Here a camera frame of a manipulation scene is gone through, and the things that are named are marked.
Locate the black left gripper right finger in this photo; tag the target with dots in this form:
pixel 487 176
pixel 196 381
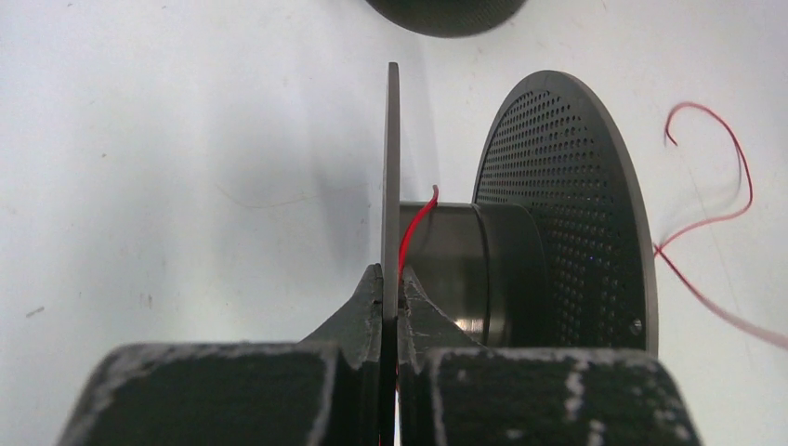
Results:
pixel 454 391

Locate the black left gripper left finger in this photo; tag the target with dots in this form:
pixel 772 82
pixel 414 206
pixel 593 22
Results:
pixel 322 390

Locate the dark grey spool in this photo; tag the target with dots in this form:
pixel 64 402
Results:
pixel 553 248
pixel 447 18

